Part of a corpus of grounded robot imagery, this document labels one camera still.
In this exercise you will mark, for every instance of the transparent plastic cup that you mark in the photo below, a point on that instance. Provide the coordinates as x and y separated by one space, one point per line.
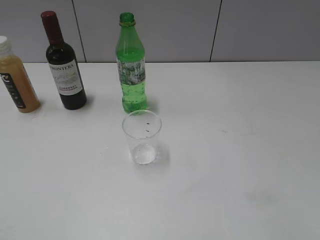
142 129

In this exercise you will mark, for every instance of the green sprite bottle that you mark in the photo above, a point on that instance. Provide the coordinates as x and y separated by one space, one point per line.
130 58

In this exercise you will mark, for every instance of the dark red wine bottle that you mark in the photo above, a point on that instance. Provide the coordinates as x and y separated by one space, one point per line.
63 64

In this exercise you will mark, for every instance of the orange juice bottle white cap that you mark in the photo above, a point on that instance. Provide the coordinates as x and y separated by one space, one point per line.
16 80

